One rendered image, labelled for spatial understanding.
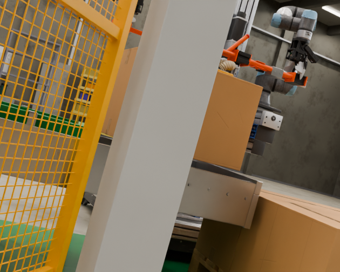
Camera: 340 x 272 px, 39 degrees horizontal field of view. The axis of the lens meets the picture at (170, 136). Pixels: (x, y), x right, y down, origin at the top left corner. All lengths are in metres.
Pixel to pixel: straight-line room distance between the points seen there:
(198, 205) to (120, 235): 0.92
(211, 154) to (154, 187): 1.06
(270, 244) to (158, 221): 1.02
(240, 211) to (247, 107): 0.47
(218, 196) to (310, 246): 0.42
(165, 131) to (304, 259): 0.97
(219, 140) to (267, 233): 0.45
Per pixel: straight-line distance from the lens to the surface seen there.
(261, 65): 2.42
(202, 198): 1.98
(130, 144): 1.05
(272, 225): 2.07
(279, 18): 2.70
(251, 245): 2.17
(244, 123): 2.19
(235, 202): 2.05
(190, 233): 2.80
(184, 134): 1.09
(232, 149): 2.17
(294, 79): 2.53
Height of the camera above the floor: 0.70
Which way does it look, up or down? level
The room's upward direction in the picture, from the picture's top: 16 degrees clockwise
